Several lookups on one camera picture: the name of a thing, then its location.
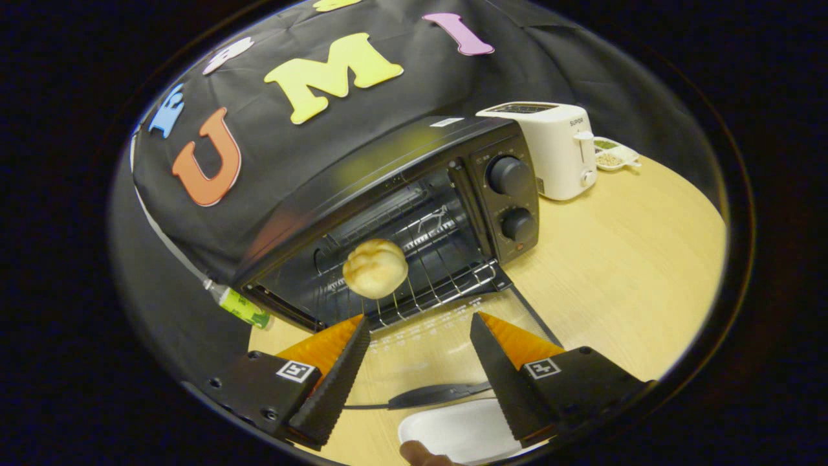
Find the white square plate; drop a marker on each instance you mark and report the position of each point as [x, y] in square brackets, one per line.
[453, 430]

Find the white bread toaster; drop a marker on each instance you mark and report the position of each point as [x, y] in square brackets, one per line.
[556, 155]

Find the black toaster oven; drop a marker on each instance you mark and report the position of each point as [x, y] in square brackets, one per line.
[498, 202]

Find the round golden bread bun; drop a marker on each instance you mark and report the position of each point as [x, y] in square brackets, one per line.
[375, 268]

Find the black backdrop cloth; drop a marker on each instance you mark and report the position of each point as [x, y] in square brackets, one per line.
[310, 149]

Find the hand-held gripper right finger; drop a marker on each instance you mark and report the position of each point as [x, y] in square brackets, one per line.
[508, 388]

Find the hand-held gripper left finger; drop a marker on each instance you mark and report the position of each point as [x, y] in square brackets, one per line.
[333, 395]

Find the green label plastic bottle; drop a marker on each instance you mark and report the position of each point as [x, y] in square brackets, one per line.
[242, 305]

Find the white divided snack dish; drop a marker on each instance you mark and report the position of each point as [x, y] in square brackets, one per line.
[611, 158]

